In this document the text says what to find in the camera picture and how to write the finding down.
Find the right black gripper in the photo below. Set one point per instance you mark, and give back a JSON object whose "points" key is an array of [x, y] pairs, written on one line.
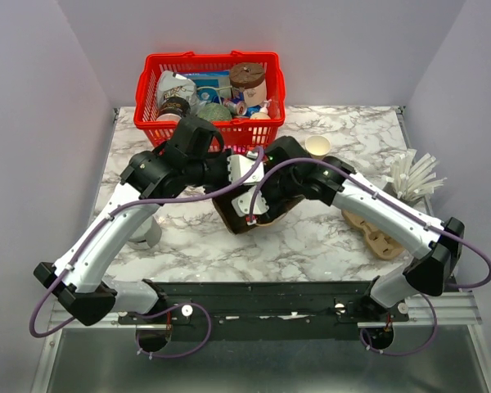
{"points": [[272, 207]]}

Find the stack of pulp cup carriers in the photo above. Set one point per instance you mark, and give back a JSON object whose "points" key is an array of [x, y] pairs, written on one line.
{"points": [[380, 244]]}

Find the beige pump bottle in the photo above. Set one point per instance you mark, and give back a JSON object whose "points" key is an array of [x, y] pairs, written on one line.
{"points": [[260, 112]]}

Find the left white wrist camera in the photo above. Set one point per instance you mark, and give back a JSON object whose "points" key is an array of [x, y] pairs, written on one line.
{"points": [[239, 165]]}

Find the grey cylinder under left arm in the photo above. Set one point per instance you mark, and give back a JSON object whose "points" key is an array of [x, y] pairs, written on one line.
{"points": [[146, 236]]}

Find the red bull drink can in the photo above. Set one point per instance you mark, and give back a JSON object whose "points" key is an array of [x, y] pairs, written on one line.
{"points": [[236, 106]]}

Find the grey holder cup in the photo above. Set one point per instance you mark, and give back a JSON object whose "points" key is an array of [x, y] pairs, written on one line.
{"points": [[389, 189]]}

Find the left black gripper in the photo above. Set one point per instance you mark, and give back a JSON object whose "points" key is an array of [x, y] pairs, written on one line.
{"points": [[223, 159]]}

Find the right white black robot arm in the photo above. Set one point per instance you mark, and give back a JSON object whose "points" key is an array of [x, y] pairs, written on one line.
{"points": [[433, 243]]}

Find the green round sponge ball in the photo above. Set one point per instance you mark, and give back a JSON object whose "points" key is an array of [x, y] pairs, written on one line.
{"points": [[214, 112]]}

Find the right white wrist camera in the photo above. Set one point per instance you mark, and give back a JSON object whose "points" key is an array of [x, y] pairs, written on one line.
{"points": [[248, 208]]}

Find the aluminium frame rail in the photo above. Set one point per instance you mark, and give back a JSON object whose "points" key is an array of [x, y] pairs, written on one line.
{"points": [[451, 309]]}

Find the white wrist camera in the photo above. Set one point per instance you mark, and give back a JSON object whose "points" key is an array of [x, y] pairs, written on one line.
{"points": [[248, 208], [239, 165]]}

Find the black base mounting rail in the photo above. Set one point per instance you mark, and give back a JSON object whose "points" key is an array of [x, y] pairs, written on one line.
{"points": [[264, 311]]}

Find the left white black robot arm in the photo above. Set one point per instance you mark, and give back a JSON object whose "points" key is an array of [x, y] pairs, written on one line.
{"points": [[193, 157]]}

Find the green kraft paper bag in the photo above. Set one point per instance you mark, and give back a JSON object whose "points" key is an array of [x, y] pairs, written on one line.
{"points": [[238, 225]]}

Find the black label tub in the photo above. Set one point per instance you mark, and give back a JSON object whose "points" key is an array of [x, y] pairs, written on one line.
{"points": [[173, 109]]}

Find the blue box in basket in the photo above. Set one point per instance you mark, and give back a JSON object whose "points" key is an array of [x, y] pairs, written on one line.
{"points": [[212, 86]]}

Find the cork lid beige jar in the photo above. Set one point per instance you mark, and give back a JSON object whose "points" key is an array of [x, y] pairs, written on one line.
{"points": [[248, 82]]}

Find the silver snack bag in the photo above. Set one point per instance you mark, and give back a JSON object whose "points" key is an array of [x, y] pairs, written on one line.
{"points": [[172, 84]]}

